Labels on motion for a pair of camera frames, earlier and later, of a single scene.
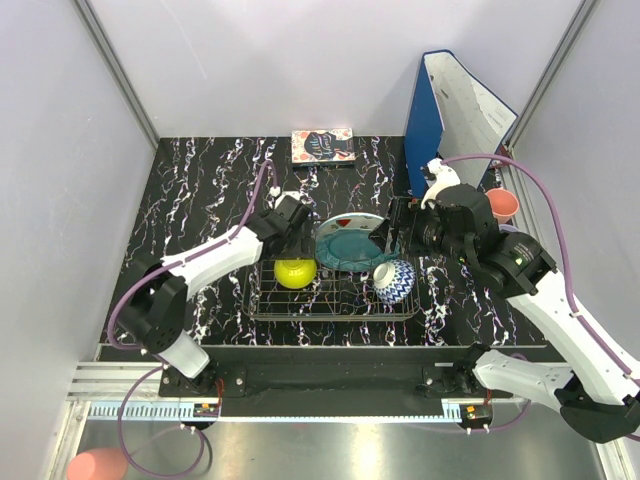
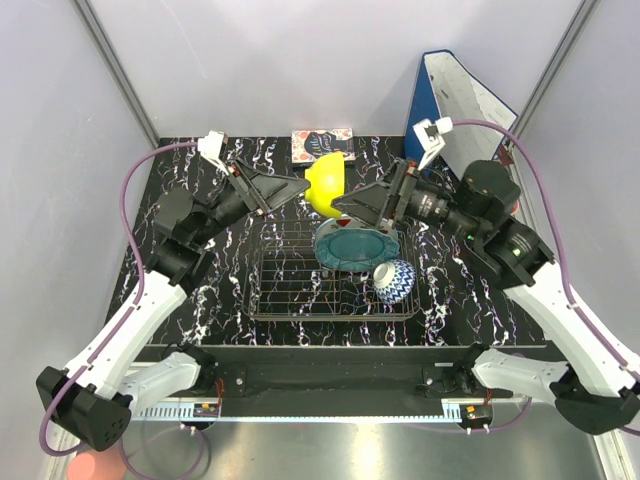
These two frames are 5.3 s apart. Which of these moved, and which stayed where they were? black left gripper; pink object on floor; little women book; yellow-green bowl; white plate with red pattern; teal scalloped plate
Moved: black left gripper; yellow-green bowl
Stayed: little women book; white plate with red pattern; teal scalloped plate; pink object on floor
